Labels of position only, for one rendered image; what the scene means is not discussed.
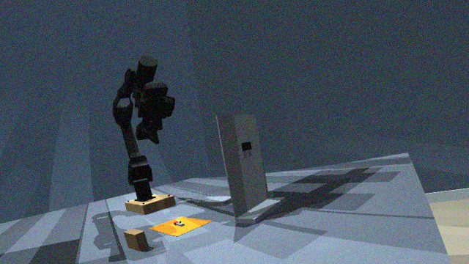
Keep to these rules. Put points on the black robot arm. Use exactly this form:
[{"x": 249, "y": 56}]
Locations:
[{"x": 138, "y": 167}]

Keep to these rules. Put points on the orange flat square marking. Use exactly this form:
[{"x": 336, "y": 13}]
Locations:
[{"x": 171, "y": 229}]

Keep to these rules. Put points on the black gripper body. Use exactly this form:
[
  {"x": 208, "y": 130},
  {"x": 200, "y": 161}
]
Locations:
[{"x": 151, "y": 91}]

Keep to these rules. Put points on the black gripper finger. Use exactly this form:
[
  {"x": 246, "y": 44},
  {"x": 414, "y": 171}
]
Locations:
[
  {"x": 150, "y": 131},
  {"x": 153, "y": 110}
]

